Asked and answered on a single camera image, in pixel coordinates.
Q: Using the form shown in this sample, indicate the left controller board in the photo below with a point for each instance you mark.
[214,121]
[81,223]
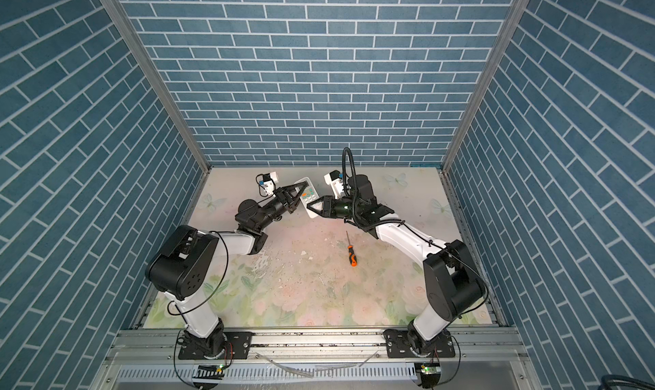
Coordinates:
[207,376]

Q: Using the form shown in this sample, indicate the orange black screwdriver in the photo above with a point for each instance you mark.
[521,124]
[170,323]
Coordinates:
[351,252]

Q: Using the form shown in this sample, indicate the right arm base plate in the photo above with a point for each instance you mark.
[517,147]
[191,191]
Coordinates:
[419,345]

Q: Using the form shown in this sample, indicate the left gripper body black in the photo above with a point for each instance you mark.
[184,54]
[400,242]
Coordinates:
[281,199]

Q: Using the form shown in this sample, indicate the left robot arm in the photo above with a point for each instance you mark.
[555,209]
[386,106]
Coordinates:
[180,267]

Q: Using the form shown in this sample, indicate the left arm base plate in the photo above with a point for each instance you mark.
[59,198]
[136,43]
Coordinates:
[223,345]

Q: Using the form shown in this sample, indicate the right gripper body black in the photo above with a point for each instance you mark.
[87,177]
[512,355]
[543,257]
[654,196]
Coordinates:
[343,208]

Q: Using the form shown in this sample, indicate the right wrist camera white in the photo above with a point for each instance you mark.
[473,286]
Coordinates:
[335,180]

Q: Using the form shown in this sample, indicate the aluminium front rail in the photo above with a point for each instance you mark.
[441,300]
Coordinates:
[464,343]

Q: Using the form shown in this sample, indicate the right controller board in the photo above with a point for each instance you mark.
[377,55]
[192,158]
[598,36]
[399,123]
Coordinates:
[428,375]

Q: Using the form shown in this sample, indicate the grey white remote control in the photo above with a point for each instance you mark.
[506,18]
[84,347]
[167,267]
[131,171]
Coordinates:
[308,195]

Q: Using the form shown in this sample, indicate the controller board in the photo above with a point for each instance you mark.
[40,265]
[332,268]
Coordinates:
[207,376]
[428,375]

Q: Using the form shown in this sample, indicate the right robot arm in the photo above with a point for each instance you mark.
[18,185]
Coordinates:
[452,281]

